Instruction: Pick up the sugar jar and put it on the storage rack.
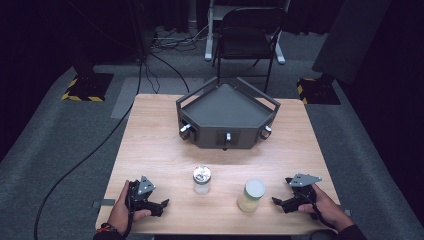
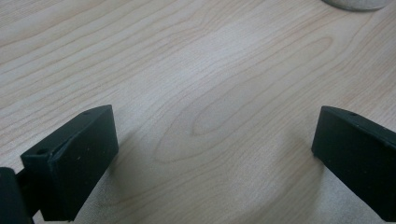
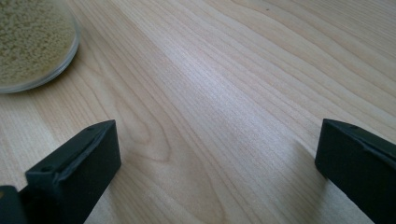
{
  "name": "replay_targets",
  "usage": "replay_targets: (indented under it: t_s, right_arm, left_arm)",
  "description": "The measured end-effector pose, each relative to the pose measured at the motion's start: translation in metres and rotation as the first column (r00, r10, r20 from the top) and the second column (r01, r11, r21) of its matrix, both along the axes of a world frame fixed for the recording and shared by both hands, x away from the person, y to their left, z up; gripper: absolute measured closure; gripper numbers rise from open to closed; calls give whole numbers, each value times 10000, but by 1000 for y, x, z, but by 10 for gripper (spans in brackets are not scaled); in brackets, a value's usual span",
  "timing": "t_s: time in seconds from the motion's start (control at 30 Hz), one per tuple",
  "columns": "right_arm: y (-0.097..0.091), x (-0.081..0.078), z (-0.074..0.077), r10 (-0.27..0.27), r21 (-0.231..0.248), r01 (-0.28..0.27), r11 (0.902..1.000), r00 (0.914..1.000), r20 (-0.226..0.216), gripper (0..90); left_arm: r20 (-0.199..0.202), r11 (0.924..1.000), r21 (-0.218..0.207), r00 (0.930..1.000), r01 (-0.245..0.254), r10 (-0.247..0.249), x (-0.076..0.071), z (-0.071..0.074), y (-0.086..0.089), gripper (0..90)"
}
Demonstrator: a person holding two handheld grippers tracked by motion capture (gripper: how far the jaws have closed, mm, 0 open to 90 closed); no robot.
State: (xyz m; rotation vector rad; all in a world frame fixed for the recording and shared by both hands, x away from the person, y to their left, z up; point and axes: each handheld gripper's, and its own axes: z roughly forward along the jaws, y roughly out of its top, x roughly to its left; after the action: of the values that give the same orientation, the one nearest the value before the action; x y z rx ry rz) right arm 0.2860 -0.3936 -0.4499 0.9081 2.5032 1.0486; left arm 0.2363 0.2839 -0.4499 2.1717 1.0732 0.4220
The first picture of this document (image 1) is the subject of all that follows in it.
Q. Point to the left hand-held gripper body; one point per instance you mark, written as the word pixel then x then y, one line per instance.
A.
pixel 144 186

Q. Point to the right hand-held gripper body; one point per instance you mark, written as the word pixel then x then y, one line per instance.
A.
pixel 304 180

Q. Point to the yellowish jar with white lid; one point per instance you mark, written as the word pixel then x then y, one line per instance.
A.
pixel 252 196

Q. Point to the glass shaker with silver lid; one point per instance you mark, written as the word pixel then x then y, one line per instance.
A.
pixel 202 181

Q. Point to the dark grey corner rack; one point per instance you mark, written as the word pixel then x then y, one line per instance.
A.
pixel 226 106

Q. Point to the person's left hand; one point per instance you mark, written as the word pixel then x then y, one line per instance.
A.
pixel 118 213

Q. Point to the person's right hand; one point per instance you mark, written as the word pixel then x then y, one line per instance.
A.
pixel 328 208

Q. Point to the grey tape strip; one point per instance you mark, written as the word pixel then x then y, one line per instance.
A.
pixel 347 212
pixel 104 202

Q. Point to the striped-edge black stand base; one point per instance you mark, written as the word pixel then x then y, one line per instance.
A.
pixel 320 91
pixel 90 87

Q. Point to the light grey floor mat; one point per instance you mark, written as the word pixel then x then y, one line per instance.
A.
pixel 130 96

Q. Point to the dark grey panel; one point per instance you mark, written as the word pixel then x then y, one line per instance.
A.
pixel 350 40

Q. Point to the black folding chair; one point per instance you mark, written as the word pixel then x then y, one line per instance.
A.
pixel 246 43

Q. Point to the black stand post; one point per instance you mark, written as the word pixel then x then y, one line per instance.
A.
pixel 144 33

